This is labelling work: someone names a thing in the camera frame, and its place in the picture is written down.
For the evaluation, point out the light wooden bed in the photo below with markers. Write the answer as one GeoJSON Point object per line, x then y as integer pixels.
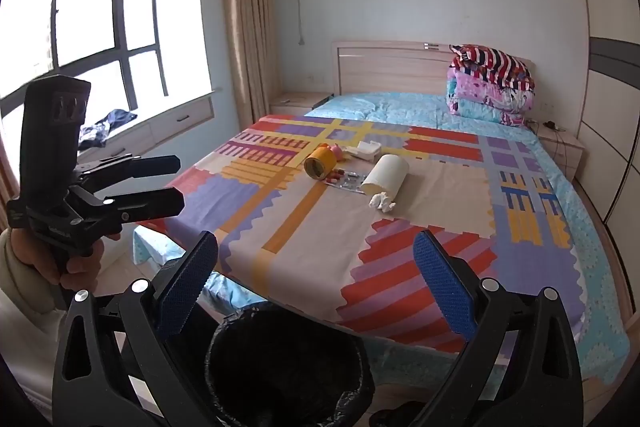
{"type": "Point", "coordinates": [380, 67]}

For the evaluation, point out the black seat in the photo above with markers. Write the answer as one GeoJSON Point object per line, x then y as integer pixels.
{"type": "Point", "coordinates": [395, 417]}

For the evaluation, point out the beige curtain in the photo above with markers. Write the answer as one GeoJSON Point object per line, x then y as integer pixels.
{"type": "Point", "coordinates": [250, 7]}

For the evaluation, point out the crumpled white tissue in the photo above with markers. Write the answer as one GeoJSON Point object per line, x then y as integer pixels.
{"type": "Point", "coordinates": [382, 202]}

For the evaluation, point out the black framed window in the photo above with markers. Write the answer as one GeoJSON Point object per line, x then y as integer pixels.
{"type": "Point", "coordinates": [117, 7]}

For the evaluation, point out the silver pill blister packs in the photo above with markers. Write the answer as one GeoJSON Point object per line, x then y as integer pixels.
{"type": "Point", "coordinates": [350, 182]}

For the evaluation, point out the white paper cup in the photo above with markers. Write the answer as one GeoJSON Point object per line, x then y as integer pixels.
{"type": "Point", "coordinates": [387, 174]}

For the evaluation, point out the trash bin with black bag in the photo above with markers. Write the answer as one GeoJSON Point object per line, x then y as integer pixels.
{"type": "Point", "coordinates": [285, 372]}

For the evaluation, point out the pink floral folded quilt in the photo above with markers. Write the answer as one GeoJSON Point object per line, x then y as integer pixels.
{"type": "Point", "coordinates": [480, 102]}

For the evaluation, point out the window seat cabinet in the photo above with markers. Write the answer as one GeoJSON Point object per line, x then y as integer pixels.
{"type": "Point", "coordinates": [175, 117]}

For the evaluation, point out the person's left forearm white sleeve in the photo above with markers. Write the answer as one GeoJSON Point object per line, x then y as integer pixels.
{"type": "Point", "coordinates": [25, 337]}

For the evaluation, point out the striped folded quilt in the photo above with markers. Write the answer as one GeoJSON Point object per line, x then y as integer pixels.
{"type": "Point", "coordinates": [492, 62]}

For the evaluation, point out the light blue bed sheet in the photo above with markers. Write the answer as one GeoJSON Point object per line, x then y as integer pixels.
{"type": "Point", "coordinates": [400, 107]}

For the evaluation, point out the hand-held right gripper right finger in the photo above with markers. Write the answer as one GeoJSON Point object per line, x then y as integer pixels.
{"type": "Point", "coordinates": [445, 292]}

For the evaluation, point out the person's left hand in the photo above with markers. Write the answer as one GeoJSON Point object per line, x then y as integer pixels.
{"type": "Point", "coordinates": [40, 257]}

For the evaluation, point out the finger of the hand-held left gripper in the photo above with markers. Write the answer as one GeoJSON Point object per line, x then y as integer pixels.
{"type": "Point", "coordinates": [150, 204]}
{"type": "Point", "coordinates": [145, 167]}

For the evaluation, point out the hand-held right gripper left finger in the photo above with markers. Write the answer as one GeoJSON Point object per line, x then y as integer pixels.
{"type": "Point", "coordinates": [187, 289]}

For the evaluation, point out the dark blue clothes pile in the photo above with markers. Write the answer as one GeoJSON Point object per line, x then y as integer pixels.
{"type": "Point", "coordinates": [107, 124]}

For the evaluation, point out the light wooden nightstand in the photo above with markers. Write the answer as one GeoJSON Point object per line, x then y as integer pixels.
{"type": "Point", "coordinates": [562, 147]}
{"type": "Point", "coordinates": [300, 102]}

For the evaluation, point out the small pink toy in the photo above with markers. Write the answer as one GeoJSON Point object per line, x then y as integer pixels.
{"type": "Point", "coordinates": [335, 150]}

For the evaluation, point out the white panelled wardrobe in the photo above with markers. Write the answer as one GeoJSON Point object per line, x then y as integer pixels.
{"type": "Point", "coordinates": [612, 82]}

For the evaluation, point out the white tissue box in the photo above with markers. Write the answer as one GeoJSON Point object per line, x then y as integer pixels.
{"type": "Point", "coordinates": [364, 150]}

